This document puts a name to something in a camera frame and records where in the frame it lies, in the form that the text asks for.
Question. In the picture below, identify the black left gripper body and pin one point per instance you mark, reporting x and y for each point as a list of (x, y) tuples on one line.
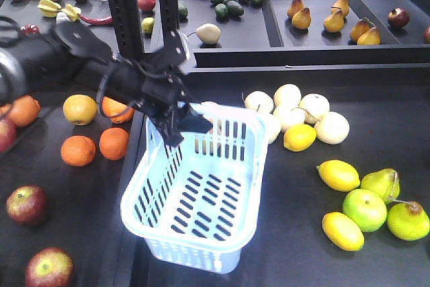
[(163, 97)]

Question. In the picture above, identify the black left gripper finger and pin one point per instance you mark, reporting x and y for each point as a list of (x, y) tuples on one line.
[(166, 124), (191, 121)]

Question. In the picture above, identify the light blue plastic basket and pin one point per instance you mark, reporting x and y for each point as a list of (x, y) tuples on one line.
[(197, 204)]

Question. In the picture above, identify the small orange pair right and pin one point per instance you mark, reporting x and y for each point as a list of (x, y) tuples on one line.
[(113, 143)]

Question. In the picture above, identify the small orange pair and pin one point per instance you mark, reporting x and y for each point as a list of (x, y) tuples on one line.
[(113, 143), (78, 151)]

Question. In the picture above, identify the yellow orange fruit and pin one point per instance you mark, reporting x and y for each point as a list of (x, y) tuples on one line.
[(79, 109)]

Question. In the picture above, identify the red chili pepper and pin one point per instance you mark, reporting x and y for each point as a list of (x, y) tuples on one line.
[(97, 21)]

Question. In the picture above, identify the small orange pair left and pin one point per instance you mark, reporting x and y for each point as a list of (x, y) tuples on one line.
[(78, 151)]

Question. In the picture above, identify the yellow lemon near pears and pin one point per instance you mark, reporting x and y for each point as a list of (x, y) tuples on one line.
[(299, 137)]

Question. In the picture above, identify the large navel orange right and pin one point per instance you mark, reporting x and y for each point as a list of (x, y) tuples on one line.
[(24, 111)]

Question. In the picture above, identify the yellow lemon back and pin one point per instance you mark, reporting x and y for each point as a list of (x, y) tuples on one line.
[(339, 175)]

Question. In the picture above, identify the red apple right upper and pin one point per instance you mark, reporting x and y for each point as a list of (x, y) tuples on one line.
[(28, 205)]

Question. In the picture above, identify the red apple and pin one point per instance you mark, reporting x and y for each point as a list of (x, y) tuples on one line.
[(52, 266), (28, 205)]

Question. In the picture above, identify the red apple right lower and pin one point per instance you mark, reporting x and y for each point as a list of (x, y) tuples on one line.
[(52, 266)]

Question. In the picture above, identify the yellow lemon front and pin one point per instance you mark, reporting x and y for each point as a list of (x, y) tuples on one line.
[(342, 231)]

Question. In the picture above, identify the green apple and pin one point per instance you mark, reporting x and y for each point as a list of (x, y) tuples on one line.
[(366, 209)]

